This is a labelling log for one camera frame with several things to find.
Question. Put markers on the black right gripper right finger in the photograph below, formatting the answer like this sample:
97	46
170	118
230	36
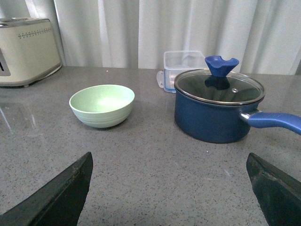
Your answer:
278	194

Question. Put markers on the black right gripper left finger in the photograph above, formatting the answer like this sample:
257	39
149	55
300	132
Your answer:
59	202

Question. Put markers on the green bowl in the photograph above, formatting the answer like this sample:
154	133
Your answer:
102	106

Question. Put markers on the blue saucepan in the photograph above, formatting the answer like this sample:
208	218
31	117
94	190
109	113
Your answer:
224	123

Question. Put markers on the glass pot lid blue knob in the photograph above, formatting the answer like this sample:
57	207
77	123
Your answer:
243	90

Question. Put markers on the cream toaster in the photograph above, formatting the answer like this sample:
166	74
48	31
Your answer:
28	51

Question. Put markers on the white curtain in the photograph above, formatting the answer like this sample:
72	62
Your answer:
264	35

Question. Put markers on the clear plastic food container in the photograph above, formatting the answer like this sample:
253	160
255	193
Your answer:
177	62

